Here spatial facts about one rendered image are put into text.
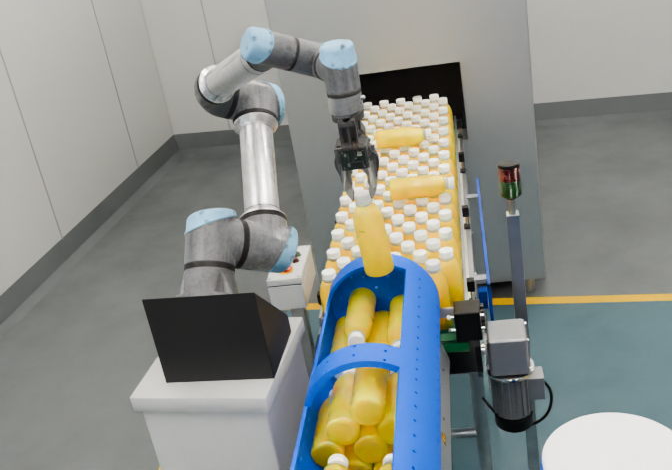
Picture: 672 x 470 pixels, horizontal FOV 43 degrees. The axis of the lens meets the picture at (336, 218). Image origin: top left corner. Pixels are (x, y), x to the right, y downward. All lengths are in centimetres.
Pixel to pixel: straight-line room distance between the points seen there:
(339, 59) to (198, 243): 52
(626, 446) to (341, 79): 92
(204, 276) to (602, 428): 89
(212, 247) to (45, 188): 367
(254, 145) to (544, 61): 442
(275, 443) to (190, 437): 20
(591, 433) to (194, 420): 84
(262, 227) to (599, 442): 87
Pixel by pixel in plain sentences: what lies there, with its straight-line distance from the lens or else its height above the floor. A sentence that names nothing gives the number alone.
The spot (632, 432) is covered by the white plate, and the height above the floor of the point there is 104.
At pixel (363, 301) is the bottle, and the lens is 211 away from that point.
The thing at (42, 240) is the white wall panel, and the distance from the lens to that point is 549.
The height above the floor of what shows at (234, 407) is 113.
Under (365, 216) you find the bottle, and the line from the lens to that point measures 194.
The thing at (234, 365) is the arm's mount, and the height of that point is 119.
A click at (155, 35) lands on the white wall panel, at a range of 695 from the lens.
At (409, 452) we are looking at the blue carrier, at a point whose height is 119.
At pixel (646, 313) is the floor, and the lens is 413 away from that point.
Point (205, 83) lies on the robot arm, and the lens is 212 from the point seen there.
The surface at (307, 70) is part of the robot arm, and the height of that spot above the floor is 174.
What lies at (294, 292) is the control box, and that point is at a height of 105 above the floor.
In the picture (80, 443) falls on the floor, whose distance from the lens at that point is 396.
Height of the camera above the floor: 221
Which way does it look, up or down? 24 degrees down
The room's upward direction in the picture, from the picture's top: 10 degrees counter-clockwise
